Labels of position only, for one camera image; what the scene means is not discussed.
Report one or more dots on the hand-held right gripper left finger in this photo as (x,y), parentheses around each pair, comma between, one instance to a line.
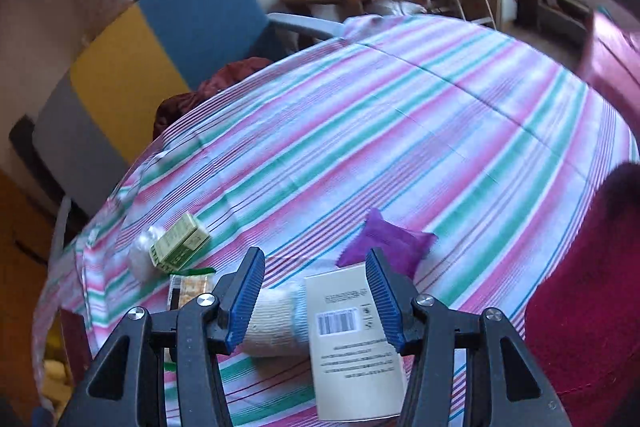
(245,302)

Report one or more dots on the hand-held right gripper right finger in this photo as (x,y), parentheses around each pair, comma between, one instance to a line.
(382,302)

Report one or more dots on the purple packet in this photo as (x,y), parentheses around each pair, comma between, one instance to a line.
(385,242)

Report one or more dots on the beige card box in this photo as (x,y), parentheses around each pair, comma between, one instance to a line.
(345,357)

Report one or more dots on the green small box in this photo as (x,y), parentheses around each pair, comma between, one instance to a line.
(180,242)

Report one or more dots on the cream knitted sock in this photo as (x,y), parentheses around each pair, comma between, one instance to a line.
(280,322)

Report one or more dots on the amber block packet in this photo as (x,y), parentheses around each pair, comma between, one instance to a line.
(192,289)

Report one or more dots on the clear plastic wrapped item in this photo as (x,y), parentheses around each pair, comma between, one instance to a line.
(142,257)

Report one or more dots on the striped tablecloth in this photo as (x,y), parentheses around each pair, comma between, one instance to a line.
(400,107)

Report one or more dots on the dark red fleece clothing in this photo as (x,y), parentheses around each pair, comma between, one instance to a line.
(590,307)

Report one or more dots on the dark red cloth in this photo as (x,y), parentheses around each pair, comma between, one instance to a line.
(225,79)

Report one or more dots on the grey yellow blue chair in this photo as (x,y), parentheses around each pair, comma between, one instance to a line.
(210,7)

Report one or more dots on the red patterned cloth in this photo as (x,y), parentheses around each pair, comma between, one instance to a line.
(612,57)

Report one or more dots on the cardboard shelf unit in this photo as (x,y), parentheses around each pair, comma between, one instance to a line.
(562,4)

